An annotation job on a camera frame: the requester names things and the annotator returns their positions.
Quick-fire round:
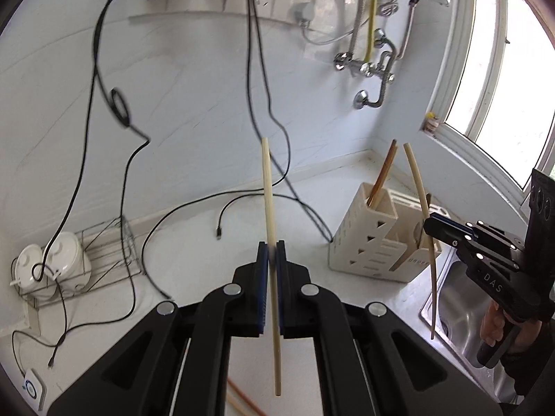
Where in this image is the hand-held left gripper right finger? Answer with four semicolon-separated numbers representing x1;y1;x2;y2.
276;240;504;416

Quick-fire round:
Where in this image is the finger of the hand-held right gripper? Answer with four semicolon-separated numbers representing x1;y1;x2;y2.
423;217;520;275
430;214;526;251

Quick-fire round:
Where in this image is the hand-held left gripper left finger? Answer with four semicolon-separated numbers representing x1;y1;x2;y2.
47;241;270;416

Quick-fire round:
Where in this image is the cream plastic utensil holder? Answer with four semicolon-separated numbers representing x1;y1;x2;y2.
327;182;444;284

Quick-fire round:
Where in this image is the person's right forearm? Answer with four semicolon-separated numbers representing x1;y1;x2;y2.
498;325;555;416

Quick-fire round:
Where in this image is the person's right hand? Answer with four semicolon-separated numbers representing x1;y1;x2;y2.
479;301;504;349

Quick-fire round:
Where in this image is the stainless steel double sink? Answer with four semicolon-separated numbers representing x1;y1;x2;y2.
418;249;521;404

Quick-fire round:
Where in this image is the white framed window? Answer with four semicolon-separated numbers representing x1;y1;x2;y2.
422;0;555;191

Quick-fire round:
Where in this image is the small white device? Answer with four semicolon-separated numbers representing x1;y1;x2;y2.
19;367;48;412

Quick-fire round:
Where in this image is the black cable with loop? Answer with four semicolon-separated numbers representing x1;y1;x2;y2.
48;0;150;369

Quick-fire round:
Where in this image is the short metal hose with flange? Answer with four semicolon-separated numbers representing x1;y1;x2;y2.
353;73;391;110

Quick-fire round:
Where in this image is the metal wire rack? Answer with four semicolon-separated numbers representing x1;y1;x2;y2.
22;217;146;308

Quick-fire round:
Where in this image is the chrome wall valve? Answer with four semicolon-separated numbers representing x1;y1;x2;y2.
333;52;360;72
362;54;396;83

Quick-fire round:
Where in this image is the corrugated metal hose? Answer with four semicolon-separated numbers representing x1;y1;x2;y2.
347;0;369;59
372;0;422;60

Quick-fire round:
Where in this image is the yellow gas hose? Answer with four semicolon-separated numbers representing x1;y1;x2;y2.
365;0;382;63

